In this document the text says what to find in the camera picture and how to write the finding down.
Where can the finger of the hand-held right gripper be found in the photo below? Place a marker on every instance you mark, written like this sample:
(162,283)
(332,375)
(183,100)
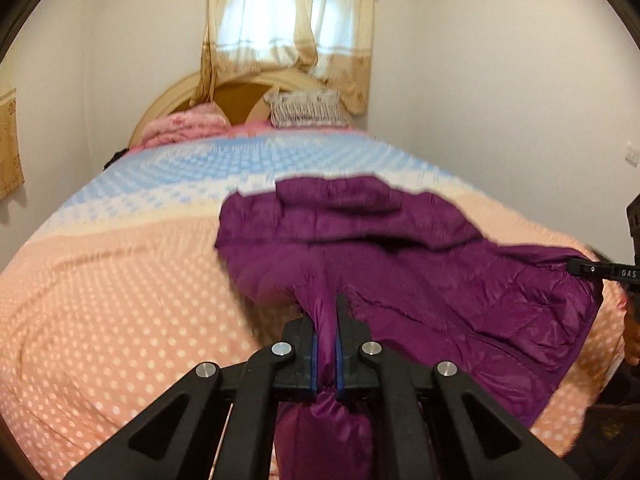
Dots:
(600,269)

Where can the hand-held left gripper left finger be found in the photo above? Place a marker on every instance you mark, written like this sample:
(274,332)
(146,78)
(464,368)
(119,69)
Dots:
(300,360)

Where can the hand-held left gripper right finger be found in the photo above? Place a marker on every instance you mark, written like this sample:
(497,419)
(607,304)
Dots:
(346,360)

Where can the purple hooded puffer jacket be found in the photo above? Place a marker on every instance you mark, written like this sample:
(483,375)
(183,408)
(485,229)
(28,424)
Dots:
(425,285)

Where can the person's right hand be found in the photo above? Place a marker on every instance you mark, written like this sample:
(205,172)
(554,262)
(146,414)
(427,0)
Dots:
(634,332)

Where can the dark rounded object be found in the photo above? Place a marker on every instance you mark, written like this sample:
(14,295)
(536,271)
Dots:
(610,425)

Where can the polka dot bedspread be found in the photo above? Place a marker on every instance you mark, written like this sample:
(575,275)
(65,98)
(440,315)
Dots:
(125,285)

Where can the striped pillow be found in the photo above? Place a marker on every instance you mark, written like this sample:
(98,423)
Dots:
(310,110)

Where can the pink folded blanket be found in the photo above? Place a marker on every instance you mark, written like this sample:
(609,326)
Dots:
(185,125)

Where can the cream wooden headboard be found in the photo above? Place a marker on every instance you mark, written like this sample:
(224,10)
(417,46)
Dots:
(240,100)

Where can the black object beside bed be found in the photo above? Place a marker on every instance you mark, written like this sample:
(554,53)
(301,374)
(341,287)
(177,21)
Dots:
(117,157)

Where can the beige floral curtain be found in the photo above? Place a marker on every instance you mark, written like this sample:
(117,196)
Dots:
(340,75)
(10,150)

